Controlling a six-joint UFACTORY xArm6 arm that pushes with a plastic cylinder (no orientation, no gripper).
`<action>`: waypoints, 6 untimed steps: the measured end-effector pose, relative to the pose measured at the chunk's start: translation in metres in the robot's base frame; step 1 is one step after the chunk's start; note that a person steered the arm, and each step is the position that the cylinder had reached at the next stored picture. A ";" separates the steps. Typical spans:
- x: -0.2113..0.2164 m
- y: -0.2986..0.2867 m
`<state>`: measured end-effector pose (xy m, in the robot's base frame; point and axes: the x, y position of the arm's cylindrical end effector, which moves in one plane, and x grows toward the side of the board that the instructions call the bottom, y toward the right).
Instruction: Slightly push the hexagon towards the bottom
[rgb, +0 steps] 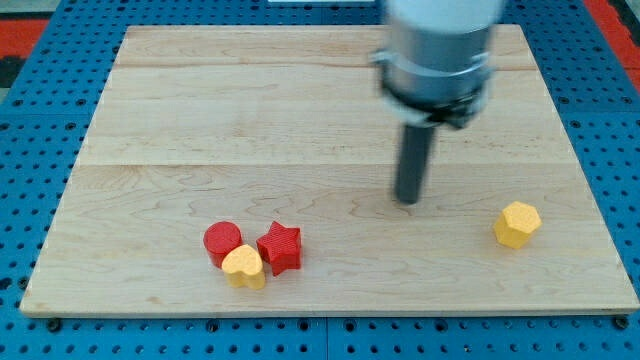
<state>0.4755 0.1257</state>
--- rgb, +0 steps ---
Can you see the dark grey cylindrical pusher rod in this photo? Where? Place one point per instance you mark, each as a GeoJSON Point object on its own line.
{"type": "Point", "coordinates": [411, 169]}

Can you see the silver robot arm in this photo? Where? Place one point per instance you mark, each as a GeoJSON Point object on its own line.
{"type": "Point", "coordinates": [434, 70]}

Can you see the yellow hexagon block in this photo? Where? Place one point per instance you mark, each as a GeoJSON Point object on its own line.
{"type": "Point", "coordinates": [516, 224]}

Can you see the light wooden board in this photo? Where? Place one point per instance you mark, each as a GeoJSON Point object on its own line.
{"type": "Point", "coordinates": [254, 124]}

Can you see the red star block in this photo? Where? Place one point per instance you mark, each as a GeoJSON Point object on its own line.
{"type": "Point", "coordinates": [281, 248]}

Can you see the yellow heart block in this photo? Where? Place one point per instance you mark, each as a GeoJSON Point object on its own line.
{"type": "Point", "coordinates": [243, 267]}

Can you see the red cylinder block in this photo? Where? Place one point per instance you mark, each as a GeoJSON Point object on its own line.
{"type": "Point", "coordinates": [220, 239]}

